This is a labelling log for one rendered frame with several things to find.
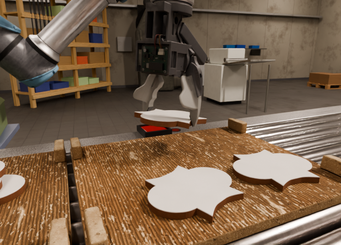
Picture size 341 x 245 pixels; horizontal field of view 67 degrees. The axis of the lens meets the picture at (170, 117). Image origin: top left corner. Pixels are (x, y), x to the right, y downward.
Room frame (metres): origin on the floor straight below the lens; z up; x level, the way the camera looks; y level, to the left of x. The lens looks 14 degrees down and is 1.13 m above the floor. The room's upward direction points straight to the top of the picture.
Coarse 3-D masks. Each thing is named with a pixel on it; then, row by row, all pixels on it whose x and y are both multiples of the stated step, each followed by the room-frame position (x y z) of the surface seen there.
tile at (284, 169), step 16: (240, 160) 0.42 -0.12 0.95; (256, 160) 0.42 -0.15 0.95; (272, 160) 0.42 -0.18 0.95; (288, 160) 0.42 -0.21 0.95; (304, 160) 0.42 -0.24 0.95; (240, 176) 0.37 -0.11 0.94; (256, 176) 0.36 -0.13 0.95; (272, 176) 0.36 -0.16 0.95; (288, 176) 0.36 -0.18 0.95; (304, 176) 0.36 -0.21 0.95
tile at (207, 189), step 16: (176, 176) 0.36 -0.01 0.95; (192, 176) 0.36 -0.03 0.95; (208, 176) 0.36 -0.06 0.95; (224, 176) 0.36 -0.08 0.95; (160, 192) 0.31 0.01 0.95; (176, 192) 0.31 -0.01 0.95; (192, 192) 0.31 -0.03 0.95; (208, 192) 0.31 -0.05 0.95; (224, 192) 0.31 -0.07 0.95; (240, 192) 0.31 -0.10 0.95; (160, 208) 0.28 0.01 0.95; (176, 208) 0.28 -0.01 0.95; (192, 208) 0.28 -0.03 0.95; (208, 208) 0.28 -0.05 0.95
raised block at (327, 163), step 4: (324, 156) 0.41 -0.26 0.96; (328, 156) 0.40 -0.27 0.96; (332, 156) 0.40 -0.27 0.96; (324, 160) 0.40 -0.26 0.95; (328, 160) 0.40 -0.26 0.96; (332, 160) 0.39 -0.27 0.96; (336, 160) 0.39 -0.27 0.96; (340, 160) 0.39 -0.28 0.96; (324, 164) 0.40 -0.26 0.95; (328, 164) 0.40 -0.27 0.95; (332, 164) 0.39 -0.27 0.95; (336, 164) 0.39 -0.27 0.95; (340, 164) 0.38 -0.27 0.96; (324, 168) 0.40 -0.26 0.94; (328, 168) 0.40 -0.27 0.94; (332, 168) 0.39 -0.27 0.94; (336, 168) 0.38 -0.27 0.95; (340, 168) 0.38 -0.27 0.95; (332, 172) 0.39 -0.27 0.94; (336, 172) 0.38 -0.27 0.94; (340, 172) 0.38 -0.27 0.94; (340, 176) 0.38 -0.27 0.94
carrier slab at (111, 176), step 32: (224, 128) 0.65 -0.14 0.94; (96, 160) 0.44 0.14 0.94; (128, 160) 0.44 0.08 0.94; (160, 160) 0.44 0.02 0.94; (192, 160) 0.44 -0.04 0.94; (224, 160) 0.44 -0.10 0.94; (96, 192) 0.33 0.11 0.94; (128, 192) 0.33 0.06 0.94; (256, 192) 0.33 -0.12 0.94; (288, 192) 0.33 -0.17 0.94; (320, 192) 0.33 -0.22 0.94; (128, 224) 0.26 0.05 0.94; (160, 224) 0.26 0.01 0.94; (192, 224) 0.26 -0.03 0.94; (224, 224) 0.26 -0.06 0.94; (256, 224) 0.26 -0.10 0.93
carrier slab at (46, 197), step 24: (24, 168) 0.41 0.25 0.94; (48, 168) 0.41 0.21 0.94; (24, 192) 0.33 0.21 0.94; (48, 192) 0.33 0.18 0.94; (0, 216) 0.28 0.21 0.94; (24, 216) 0.28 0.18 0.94; (48, 216) 0.28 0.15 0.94; (0, 240) 0.23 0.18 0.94; (24, 240) 0.23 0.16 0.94; (48, 240) 0.23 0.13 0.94
